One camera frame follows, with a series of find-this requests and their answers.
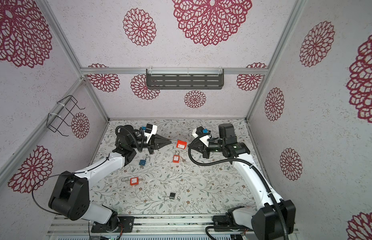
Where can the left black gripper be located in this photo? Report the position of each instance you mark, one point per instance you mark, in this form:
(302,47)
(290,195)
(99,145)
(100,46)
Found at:
(165,142)

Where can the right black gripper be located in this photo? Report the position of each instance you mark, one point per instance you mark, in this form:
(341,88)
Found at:
(203,148)

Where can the red padlock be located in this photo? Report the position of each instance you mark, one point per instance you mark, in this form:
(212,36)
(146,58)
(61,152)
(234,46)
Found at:
(177,159)
(180,144)
(132,181)

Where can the black small padlock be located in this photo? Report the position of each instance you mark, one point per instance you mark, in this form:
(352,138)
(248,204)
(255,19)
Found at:
(173,196)

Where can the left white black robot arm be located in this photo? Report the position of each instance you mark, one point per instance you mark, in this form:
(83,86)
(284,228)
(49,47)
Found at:
(70,196)

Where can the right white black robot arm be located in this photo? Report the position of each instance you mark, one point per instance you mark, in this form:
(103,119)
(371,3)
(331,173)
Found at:
(275,217)

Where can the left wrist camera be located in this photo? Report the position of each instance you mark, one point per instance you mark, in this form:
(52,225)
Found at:
(149,131)

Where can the grey slotted wall shelf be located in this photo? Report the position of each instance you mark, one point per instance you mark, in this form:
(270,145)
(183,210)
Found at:
(184,79)

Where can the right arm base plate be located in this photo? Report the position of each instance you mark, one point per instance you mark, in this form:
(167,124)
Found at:
(224,223)

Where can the aluminium front rail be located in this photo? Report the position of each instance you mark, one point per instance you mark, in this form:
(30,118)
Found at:
(139,224)

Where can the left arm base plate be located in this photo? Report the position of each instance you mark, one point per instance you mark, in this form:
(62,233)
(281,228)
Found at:
(114,225)

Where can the black wire wall basket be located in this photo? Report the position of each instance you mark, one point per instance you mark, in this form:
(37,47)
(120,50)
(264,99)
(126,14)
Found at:
(67,105)

